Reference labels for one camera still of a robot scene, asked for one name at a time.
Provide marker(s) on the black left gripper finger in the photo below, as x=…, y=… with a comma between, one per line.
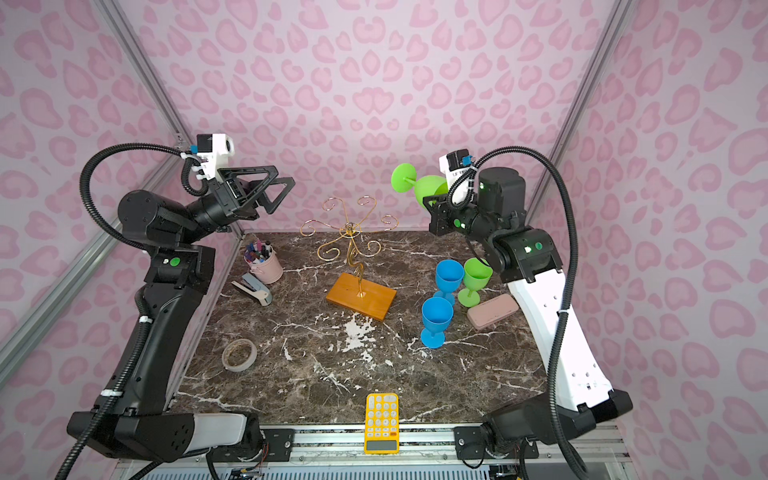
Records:
x=263, y=200
x=249, y=174

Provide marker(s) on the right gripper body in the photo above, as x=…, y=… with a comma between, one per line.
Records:
x=453, y=218

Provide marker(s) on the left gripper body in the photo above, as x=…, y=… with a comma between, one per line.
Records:
x=221, y=202

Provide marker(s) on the blue wine glass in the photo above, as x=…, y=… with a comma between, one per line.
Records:
x=437, y=314
x=448, y=277

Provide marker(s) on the green wine glass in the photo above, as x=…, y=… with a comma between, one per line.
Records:
x=476, y=276
x=405, y=178

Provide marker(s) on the gold wire glass rack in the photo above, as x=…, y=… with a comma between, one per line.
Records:
x=349, y=231

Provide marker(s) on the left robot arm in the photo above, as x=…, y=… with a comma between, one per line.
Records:
x=129, y=418

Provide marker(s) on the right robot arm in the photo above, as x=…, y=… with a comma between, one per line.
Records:
x=578, y=395

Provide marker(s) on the orange wooden rack base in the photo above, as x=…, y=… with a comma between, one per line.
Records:
x=362, y=296

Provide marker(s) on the pink metal pen bucket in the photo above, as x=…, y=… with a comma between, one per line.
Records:
x=262, y=262

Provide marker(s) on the cream and blue stapler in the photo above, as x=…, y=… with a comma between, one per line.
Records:
x=253, y=287

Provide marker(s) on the pink case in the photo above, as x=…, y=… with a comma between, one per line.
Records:
x=490, y=312

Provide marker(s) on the tape roll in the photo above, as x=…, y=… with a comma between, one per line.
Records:
x=239, y=355

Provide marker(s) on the yellow calculator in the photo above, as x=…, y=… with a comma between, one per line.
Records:
x=382, y=424

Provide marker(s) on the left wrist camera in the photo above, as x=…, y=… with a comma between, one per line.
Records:
x=212, y=153

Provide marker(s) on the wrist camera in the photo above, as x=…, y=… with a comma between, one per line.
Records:
x=453, y=165
x=212, y=153

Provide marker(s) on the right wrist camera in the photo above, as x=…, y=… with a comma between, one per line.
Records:
x=453, y=165

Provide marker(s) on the aluminium front rail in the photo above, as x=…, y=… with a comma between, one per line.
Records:
x=337, y=451

